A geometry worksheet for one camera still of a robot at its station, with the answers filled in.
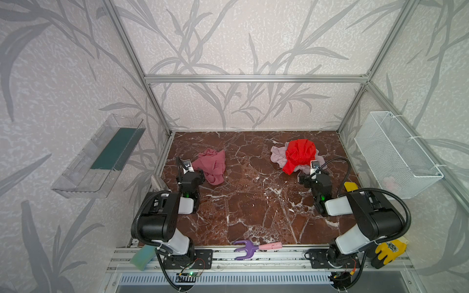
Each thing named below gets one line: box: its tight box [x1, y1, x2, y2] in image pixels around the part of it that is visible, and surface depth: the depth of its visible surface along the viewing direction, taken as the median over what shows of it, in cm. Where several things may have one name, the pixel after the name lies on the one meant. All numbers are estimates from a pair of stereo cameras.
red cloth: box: [282, 139, 317, 176], surface depth 101 cm
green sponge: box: [130, 244, 157, 272], surface depth 73 cm
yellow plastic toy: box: [343, 181, 359, 192], surface depth 98 cm
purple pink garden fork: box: [233, 239, 283, 261], surface depth 77 cm
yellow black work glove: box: [371, 239, 407, 270], surface depth 74 cm
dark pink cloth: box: [191, 148, 226, 186], surface depth 100 cm
